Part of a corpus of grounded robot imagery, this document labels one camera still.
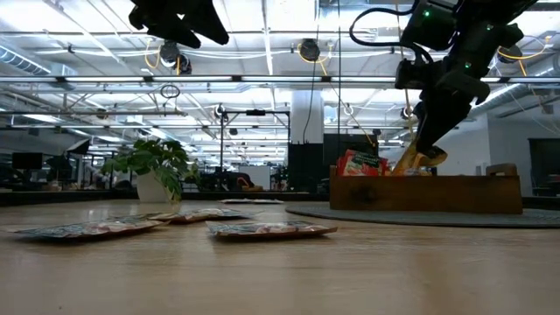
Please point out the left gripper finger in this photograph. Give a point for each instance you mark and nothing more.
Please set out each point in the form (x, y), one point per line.
(175, 34)
(207, 22)

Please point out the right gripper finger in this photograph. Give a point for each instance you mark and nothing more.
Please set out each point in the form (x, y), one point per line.
(434, 157)
(437, 122)

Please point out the orange tea packet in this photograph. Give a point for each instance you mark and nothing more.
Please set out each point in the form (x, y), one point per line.
(407, 164)

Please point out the wooden compartment tray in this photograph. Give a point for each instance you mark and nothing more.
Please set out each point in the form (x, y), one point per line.
(429, 194)

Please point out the red tea packet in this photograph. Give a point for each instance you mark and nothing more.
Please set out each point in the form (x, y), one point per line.
(359, 168)

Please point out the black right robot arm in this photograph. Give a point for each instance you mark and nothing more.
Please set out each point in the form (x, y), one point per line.
(490, 13)

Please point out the long ceiling light bar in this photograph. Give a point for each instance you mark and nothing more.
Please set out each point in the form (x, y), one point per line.
(197, 79)
(131, 127)

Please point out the round grey woven mat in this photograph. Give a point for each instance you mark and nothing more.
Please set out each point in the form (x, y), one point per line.
(415, 219)

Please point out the large black monitor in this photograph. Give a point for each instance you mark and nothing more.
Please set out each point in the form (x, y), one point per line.
(332, 144)

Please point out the black cabinet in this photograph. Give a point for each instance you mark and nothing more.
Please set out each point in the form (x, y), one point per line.
(302, 168)

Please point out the green potted plant white pot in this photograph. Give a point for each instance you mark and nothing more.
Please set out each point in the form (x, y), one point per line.
(153, 184)

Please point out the black office chair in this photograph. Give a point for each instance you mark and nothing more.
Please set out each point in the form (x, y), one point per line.
(240, 184)

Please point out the small black monitor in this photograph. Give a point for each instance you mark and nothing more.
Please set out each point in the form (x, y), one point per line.
(27, 161)

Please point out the black gantry frame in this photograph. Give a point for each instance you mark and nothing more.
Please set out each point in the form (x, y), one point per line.
(256, 112)

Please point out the dark wall screen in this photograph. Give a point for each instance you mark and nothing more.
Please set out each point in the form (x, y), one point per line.
(544, 157)

